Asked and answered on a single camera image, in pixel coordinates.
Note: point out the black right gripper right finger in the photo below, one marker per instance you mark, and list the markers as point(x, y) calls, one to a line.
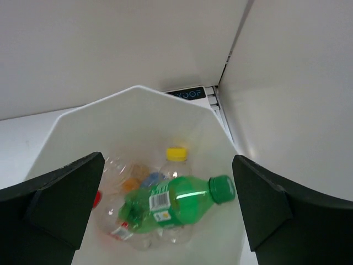
point(288, 223)

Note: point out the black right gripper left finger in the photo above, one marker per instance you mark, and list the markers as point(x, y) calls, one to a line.
point(43, 219)

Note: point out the green plastic bottle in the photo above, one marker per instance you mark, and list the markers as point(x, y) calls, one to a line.
point(174, 202)

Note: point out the blue label plastic bottle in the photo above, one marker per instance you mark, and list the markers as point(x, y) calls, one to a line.
point(153, 179)

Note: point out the yellow cap clear bottle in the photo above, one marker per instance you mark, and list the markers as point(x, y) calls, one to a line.
point(122, 174)

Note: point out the red label clear bottle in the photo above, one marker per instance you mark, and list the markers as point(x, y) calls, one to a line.
point(106, 215)

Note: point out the white octagonal plastic bin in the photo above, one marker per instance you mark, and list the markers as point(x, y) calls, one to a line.
point(141, 123)

